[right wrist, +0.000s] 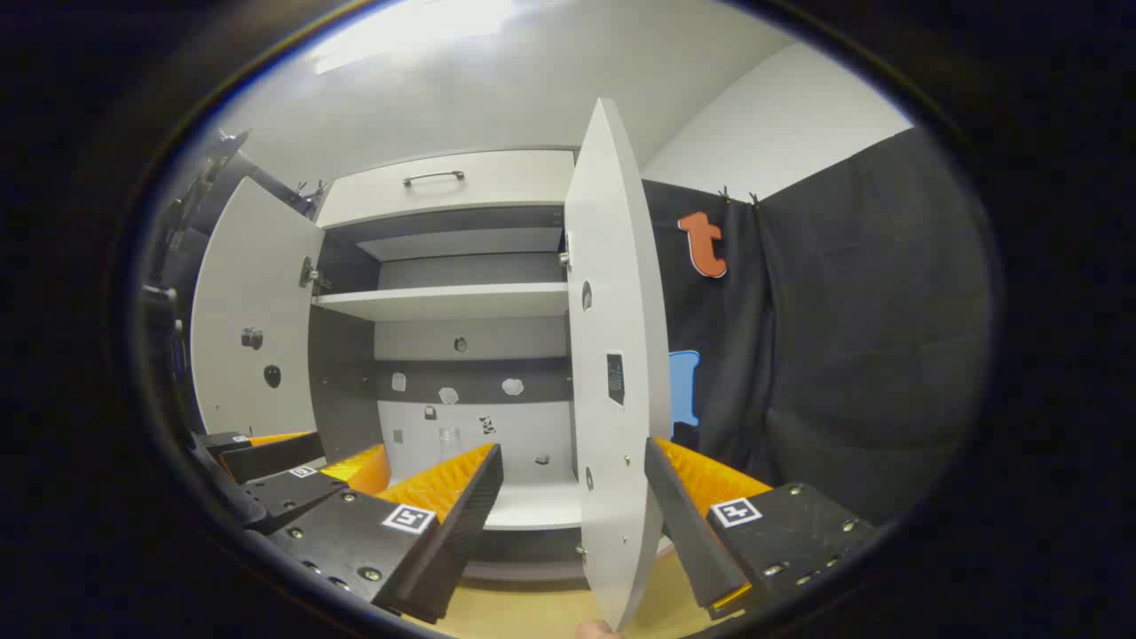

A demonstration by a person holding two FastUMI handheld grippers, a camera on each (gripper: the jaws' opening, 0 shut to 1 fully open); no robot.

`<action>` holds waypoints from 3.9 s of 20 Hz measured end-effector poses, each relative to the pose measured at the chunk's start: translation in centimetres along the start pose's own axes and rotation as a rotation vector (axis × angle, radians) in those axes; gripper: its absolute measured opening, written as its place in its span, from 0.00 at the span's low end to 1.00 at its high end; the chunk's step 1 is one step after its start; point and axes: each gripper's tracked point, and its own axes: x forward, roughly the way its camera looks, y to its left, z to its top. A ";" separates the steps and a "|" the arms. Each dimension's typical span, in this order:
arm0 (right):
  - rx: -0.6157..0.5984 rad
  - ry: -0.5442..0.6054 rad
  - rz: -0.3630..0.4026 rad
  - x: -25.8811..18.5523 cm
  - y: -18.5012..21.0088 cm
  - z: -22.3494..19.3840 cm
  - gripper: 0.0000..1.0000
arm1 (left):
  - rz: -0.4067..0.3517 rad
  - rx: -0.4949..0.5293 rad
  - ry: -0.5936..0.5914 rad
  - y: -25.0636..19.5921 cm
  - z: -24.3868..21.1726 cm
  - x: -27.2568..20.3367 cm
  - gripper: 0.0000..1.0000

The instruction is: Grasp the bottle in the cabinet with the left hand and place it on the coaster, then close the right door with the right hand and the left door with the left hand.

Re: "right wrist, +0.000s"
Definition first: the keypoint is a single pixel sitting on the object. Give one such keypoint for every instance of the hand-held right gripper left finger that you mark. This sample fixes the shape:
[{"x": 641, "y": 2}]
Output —
[{"x": 453, "y": 532}]

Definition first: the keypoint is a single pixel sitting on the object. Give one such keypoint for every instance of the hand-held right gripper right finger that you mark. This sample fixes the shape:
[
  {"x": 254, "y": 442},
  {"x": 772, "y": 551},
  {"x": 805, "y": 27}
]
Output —
[{"x": 692, "y": 524}]

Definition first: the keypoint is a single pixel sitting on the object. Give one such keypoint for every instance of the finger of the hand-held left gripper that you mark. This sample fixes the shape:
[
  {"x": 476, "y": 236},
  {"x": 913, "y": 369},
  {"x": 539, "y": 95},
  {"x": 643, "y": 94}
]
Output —
[
  {"x": 288, "y": 495},
  {"x": 271, "y": 457}
]

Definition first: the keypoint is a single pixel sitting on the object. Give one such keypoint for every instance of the clear bottle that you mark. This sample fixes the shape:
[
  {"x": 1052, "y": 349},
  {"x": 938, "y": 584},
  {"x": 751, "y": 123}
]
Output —
[{"x": 449, "y": 442}]

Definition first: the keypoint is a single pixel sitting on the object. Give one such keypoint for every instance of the white cabinet door camera sticker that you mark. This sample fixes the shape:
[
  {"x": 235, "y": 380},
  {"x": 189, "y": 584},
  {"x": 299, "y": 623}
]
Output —
[{"x": 253, "y": 293}]

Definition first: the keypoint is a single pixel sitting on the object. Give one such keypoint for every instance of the white cabinet door cat sticker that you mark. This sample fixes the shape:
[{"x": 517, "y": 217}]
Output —
[{"x": 617, "y": 311}]

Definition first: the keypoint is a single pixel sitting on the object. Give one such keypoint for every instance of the metal door hinge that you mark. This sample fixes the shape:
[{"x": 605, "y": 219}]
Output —
[
  {"x": 311, "y": 272},
  {"x": 564, "y": 257}
]

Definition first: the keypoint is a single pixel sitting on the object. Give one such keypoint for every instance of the white grey cabinet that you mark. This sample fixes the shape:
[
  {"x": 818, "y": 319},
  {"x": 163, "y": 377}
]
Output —
[{"x": 479, "y": 342}]

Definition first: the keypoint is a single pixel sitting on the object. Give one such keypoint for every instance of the white cabinet shelf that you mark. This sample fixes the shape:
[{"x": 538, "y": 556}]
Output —
[{"x": 444, "y": 303}]

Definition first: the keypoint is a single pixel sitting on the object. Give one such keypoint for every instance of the white cabinet drawer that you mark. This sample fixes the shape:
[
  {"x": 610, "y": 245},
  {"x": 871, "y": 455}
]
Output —
[{"x": 506, "y": 191}]

